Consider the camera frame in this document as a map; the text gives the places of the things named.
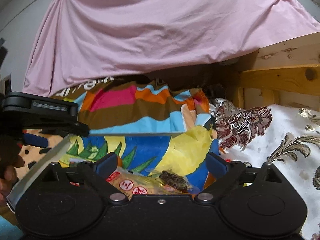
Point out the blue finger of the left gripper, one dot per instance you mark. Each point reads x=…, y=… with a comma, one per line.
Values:
x=35, y=140

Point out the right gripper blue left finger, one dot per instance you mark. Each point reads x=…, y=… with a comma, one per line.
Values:
x=105, y=166

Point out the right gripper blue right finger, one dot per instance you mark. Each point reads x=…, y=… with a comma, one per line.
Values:
x=217, y=166

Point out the clear rice cracker packet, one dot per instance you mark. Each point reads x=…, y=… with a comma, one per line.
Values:
x=130, y=184

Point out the colourful dinosaur storage box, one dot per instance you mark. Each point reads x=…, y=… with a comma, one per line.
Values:
x=148, y=154

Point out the person's left hand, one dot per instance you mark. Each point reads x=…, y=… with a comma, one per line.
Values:
x=10, y=159

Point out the dark seaweed snack packet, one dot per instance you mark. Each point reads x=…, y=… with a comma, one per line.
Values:
x=175, y=181

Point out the colourful cartoon bed blanket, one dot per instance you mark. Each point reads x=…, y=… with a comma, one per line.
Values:
x=119, y=107

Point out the white floral patterned quilt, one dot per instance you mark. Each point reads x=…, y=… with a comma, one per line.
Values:
x=286, y=137

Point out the pink draped sheet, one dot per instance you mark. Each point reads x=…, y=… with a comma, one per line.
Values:
x=81, y=40

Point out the wooden bed frame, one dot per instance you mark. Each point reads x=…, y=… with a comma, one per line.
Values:
x=285, y=73

